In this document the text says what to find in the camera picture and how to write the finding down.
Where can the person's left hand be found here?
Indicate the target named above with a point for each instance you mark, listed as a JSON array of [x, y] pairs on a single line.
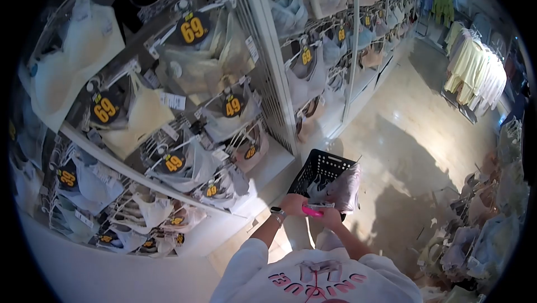
[[292, 205]]

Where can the person's right hand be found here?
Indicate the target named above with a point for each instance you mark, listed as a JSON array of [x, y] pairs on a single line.
[[330, 219]]

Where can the person's left fingers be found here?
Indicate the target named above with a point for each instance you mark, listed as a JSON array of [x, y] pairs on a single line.
[[303, 201]]

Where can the person's right fingers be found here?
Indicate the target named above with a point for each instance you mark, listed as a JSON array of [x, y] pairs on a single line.
[[325, 212]]

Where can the pink handheld tool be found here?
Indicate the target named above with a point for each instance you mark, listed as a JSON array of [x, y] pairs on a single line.
[[312, 211]]

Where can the pale pink garment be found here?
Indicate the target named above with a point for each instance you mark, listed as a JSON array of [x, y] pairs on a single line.
[[342, 189]]

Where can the black plastic shopping basket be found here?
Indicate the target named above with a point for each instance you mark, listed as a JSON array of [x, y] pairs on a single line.
[[316, 171]]

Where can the person's body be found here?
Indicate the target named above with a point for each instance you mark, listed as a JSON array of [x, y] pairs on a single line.
[[319, 278]]

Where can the full shop garment rack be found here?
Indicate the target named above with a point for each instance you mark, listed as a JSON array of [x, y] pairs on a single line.
[[482, 236]]

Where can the full shop shelf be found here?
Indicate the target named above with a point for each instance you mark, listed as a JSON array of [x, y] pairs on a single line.
[[168, 106]]

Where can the rack of yellow white clothes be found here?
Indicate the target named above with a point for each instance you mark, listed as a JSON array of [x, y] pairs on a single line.
[[474, 70]]

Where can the green hanging garments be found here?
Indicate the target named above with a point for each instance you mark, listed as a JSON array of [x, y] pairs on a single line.
[[443, 5]]

